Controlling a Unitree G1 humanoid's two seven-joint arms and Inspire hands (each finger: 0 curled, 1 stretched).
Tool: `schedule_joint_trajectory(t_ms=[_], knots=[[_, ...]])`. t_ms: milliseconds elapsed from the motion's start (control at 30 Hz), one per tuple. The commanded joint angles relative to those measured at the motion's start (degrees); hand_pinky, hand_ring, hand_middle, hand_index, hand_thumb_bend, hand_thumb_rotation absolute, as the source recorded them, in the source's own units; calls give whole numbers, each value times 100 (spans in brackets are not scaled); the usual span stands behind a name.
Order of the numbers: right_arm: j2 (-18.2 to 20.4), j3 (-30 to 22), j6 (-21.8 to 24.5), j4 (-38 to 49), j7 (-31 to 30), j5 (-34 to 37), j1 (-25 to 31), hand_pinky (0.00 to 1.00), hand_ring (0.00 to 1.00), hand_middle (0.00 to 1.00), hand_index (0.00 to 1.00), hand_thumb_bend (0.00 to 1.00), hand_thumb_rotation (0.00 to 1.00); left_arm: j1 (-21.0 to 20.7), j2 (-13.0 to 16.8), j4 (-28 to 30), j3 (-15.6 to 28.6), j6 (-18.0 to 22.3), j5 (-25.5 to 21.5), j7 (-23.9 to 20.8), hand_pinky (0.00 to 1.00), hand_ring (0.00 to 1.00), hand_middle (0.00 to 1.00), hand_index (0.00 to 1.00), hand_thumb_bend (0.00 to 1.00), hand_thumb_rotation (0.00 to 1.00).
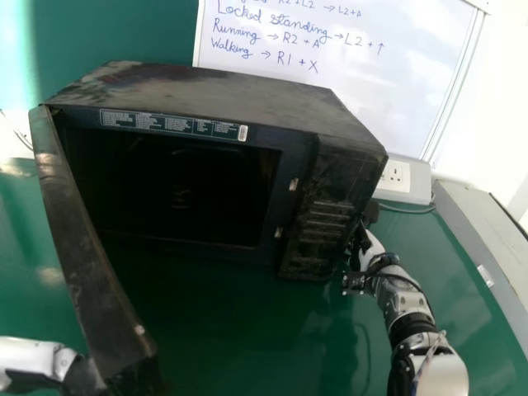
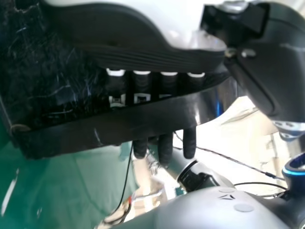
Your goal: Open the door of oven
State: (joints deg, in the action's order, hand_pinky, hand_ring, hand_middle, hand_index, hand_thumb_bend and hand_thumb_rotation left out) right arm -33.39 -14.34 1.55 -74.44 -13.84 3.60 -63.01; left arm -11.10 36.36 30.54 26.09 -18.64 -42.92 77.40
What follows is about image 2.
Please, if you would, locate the thin black cable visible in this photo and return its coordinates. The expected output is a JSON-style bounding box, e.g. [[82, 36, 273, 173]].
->
[[173, 130, 286, 180], [112, 141, 134, 217]]

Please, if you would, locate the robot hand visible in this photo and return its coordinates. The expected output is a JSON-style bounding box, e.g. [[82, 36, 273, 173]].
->
[[42, 0, 305, 166]]

